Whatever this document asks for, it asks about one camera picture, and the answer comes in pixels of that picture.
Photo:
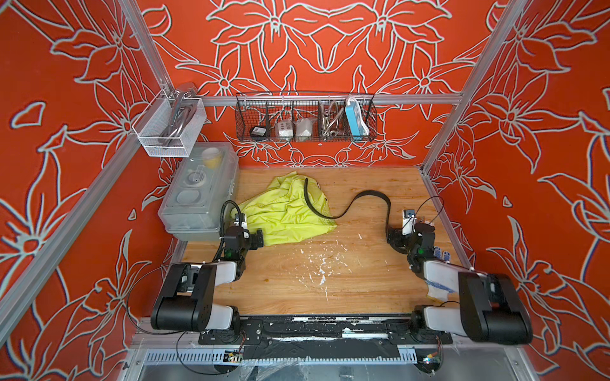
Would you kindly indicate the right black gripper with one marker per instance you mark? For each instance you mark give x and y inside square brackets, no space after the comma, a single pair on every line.
[397,232]

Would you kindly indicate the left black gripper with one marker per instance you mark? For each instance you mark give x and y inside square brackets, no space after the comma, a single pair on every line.
[254,240]

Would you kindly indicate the lime green trousers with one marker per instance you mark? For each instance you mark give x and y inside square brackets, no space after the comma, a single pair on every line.
[286,211]

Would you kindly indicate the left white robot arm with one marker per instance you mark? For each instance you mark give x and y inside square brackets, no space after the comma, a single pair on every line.
[186,299]

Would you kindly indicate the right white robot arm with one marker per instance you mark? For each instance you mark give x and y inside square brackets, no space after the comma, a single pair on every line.
[489,308]

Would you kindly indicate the translucent plastic storage box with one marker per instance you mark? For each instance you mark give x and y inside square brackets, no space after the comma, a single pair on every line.
[191,207]

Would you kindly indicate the yellow tape roll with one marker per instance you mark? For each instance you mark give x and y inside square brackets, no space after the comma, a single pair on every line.
[212,157]

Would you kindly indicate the white charger block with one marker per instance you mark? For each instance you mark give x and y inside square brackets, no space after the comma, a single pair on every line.
[284,129]

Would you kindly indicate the white plastic adapter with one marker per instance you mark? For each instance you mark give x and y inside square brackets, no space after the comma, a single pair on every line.
[304,128]

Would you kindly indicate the metal tool in bin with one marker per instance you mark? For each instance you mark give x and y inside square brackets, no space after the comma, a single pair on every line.
[183,111]

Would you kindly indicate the metal tongs in basket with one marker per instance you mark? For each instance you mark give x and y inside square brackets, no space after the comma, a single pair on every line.
[331,120]

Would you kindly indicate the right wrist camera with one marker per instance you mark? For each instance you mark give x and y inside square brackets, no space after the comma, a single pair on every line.
[409,222]

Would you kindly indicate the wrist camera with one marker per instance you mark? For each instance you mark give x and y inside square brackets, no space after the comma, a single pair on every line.
[240,221]
[409,222]

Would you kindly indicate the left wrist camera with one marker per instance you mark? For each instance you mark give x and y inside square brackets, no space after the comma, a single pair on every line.
[240,221]

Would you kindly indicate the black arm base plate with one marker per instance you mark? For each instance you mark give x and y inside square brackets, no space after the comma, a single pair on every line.
[393,328]

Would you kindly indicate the black wire wall basket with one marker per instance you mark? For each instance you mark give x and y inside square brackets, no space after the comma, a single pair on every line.
[308,116]

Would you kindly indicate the clear plastic wall bin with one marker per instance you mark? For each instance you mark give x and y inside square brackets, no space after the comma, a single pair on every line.
[156,118]

